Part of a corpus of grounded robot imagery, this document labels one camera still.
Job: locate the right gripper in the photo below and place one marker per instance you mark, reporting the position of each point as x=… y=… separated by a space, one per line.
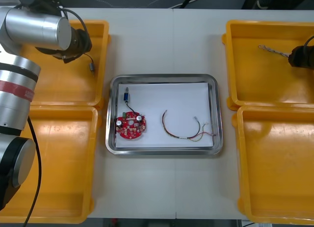
x=297 y=57

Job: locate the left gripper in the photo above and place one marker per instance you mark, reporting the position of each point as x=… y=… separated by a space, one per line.
x=84 y=43

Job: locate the white label metal solenoid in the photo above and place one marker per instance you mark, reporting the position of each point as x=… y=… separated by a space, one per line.
x=92 y=66

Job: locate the blue label metal solenoid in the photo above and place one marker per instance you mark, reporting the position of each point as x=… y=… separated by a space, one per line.
x=126 y=97

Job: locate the round red circuit board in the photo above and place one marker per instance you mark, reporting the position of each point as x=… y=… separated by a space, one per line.
x=127 y=133

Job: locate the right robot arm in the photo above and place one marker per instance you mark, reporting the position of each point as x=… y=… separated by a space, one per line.
x=310 y=58

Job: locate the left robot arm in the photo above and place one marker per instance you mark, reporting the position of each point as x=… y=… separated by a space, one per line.
x=36 y=28

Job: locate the yellow-orange plastic bin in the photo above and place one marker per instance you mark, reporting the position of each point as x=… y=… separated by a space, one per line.
x=66 y=163
x=68 y=84
x=257 y=84
x=269 y=175

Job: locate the white sheet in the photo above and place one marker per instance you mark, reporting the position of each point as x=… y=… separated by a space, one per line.
x=176 y=102

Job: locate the steel tray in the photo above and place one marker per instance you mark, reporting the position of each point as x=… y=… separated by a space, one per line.
x=162 y=151

